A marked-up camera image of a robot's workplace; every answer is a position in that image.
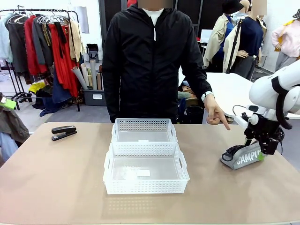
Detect black tripod pole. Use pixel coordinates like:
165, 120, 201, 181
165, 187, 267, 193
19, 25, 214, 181
226, 20, 242, 75

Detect person left hand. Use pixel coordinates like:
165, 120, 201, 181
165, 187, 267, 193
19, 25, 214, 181
203, 94, 232, 131

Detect tall grey paper roll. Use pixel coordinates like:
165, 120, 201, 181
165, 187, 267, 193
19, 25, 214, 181
90, 59, 98, 91

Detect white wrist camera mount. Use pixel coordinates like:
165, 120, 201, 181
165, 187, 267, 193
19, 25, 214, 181
233, 105, 260, 129

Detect dark blue cloth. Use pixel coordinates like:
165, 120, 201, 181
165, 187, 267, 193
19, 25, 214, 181
32, 96, 71, 117

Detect grey storage bin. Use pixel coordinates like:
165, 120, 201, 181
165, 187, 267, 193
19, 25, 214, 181
82, 88, 107, 107

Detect grey hanging jacket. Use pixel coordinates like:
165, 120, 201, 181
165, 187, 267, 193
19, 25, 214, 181
32, 16, 54, 67

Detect black metal clothes rack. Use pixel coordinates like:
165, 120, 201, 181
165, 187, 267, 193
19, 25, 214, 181
0, 6, 81, 112

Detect black bag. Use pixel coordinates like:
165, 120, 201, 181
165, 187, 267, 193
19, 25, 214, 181
86, 44, 100, 63

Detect beige paper roll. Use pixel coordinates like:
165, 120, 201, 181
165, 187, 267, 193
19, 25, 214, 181
81, 62, 90, 90

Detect black bucket hat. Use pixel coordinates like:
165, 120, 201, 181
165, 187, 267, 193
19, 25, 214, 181
222, 0, 245, 15

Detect white background table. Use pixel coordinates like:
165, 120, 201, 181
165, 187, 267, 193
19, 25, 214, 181
178, 72, 300, 119

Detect yellow cloth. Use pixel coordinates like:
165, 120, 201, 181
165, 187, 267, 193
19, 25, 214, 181
28, 82, 46, 94

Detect beige hanging garment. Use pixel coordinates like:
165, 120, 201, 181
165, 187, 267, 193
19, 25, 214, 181
67, 20, 83, 63

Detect red hanging jacket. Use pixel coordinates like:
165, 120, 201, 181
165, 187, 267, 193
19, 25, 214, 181
24, 15, 48, 76

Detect light blue jeans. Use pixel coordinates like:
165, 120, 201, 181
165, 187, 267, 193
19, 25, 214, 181
0, 132, 19, 163

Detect white t-shirt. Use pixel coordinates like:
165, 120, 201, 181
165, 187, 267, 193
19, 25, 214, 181
142, 8, 165, 25

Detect black backpack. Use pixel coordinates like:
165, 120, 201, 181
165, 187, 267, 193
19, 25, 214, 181
184, 105, 205, 124

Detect mannequin with beige coat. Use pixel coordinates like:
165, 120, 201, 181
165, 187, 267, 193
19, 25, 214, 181
202, 0, 244, 74

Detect white perforated plastic basket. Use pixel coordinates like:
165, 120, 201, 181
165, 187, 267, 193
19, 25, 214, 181
102, 142, 190, 195
111, 118, 178, 144

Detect person torso black jacket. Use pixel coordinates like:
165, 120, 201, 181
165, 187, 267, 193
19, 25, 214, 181
102, 3, 207, 124

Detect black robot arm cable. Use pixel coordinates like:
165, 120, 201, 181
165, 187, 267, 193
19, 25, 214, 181
271, 76, 293, 131

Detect black stapler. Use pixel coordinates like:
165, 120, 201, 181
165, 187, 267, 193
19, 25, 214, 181
51, 125, 78, 142

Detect black hanging scarf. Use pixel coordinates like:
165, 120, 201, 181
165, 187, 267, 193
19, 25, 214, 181
54, 22, 68, 59

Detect grey jacket on chair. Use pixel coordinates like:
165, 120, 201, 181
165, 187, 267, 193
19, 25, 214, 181
0, 106, 30, 144

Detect person left forearm black sleeve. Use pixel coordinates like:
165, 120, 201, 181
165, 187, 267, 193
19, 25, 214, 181
181, 56, 213, 97

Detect mannequin with navy top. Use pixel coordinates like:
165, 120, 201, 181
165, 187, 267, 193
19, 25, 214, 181
231, 0, 268, 81

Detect brown paper roll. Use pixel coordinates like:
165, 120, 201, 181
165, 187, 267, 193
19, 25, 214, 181
96, 72, 104, 91

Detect person right forearm black sleeve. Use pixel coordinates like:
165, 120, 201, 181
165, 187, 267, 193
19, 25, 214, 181
102, 75, 122, 123

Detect white wrist watch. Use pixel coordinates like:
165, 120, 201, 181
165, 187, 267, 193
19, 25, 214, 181
201, 90, 215, 102

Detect light blue hanging garment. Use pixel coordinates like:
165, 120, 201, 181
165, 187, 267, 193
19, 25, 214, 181
0, 13, 14, 63

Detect dark grey hanging coat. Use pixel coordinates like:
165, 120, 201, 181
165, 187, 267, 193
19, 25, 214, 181
6, 20, 29, 74

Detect white wall poster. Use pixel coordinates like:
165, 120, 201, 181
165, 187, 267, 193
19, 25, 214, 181
78, 6, 90, 34

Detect long red dress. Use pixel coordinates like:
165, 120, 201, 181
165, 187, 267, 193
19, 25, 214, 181
48, 23, 80, 98

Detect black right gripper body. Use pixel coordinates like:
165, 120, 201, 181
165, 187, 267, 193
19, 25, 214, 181
245, 114, 285, 143

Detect mannequin with pink sweater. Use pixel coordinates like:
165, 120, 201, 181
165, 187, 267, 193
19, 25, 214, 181
271, 9, 300, 71

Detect grey zippered pencil case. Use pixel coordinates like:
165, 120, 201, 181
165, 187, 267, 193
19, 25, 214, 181
219, 142, 267, 170

